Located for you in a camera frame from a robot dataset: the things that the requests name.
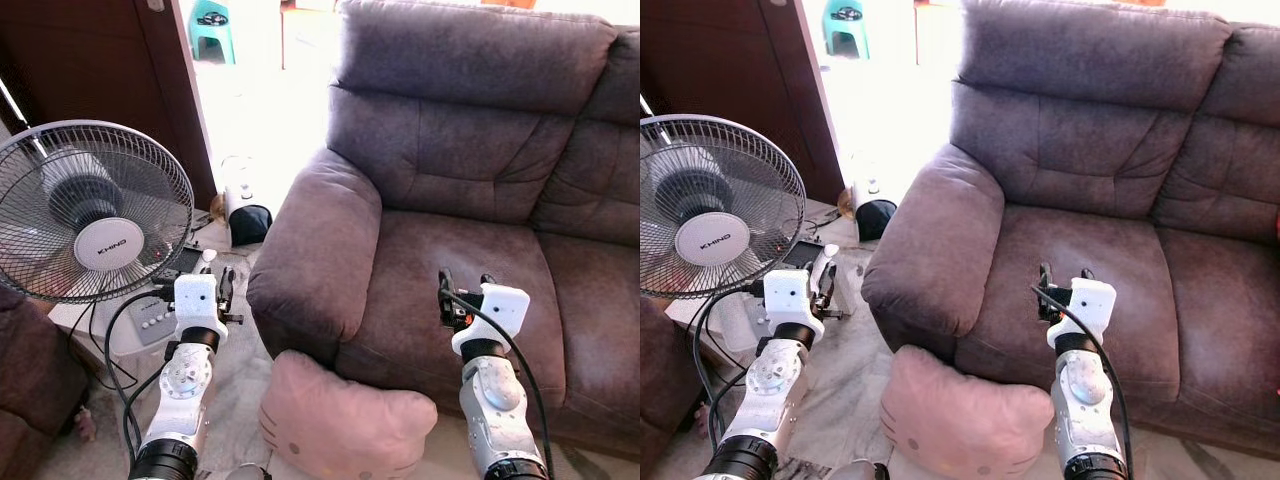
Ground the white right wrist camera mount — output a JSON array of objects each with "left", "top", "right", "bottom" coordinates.
[
  {"left": 452, "top": 285, "right": 531, "bottom": 357},
  {"left": 1047, "top": 277, "right": 1117, "bottom": 351}
]

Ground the small black white appliance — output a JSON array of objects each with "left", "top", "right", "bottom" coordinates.
[
  {"left": 852, "top": 180, "right": 898, "bottom": 242},
  {"left": 225, "top": 185, "right": 273, "bottom": 248}
]

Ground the brown fabric sofa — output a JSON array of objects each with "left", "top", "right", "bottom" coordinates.
[
  {"left": 247, "top": 0, "right": 641, "bottom": 461},
  {"left": 862, "top": 0, "right": 1280, "bottom": 461}
]

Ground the white box appliance with buttons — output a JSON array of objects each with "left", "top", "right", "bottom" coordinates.
[
  {"left": 665, "top": 240, "right": 851, "bottom": 353},
  {"left": 50, "top": 245, "right": 236, "bottom": 361}
]

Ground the pink cat face pillow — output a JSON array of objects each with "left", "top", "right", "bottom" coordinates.
[
  {"left": 260, "top": 350, "right": 439, "bottom": 480},
  {"left": 880, "top": 345, "right": 1056, "bottom": 480}
]

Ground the grey electric fan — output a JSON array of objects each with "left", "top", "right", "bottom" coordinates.
[
  {"left": 640, "top": 113, "right": 807, "bottom": 299},
  {"left": 0, "top": 120, "right": 196, "bottom": 304}
]

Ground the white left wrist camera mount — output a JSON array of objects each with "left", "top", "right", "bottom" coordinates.
[
  {"left": 763, "top": 268, "right": 826, "bottom": 339},
  {"left": 173, "top": 273, "right": 227, "bottom": 333}
]

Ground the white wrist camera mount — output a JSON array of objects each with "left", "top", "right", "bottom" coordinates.
[
  {"left": 173, "top": 273, "right": 227, "bottom": 333},
  {"left": 452, "top": 285, "right": 531, "bottom": 357},
  {"left": 763, "top": 268, "right": 826, "bottom": 339},
  {"left": 1047, "top": 277, "right": 1117, "bottom": 351}
]

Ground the teal plastic stool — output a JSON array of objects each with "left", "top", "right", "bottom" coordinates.
[
  {"left": 190, "top": 0, "right": 236, "bottom": 64},
  {"left": 823, "top": 0, "right": 869, "bottom": 59}
]

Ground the dark brown armchair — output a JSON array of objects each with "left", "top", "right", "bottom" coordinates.
[
  {"left": 0, "top": 285, "right": 91, "bottom": 480},
  {"left": 640, "top": 295, "right": 711, "bottom": 480}
]

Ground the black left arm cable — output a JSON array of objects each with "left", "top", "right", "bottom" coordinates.
[
  {"left": 103, "top": 288, "right": 179, "bottom": 463},
  {"left": 690, "top": 283, "right": 769, "bottom": 451}
]

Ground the dark brown wooden door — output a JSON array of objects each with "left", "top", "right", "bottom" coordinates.
[
  {"left": 640, "top": 0, "right": 844, "bottom": 204},
  {"left": 0, "top": 0, "right": 218, "bottom": 206}
]

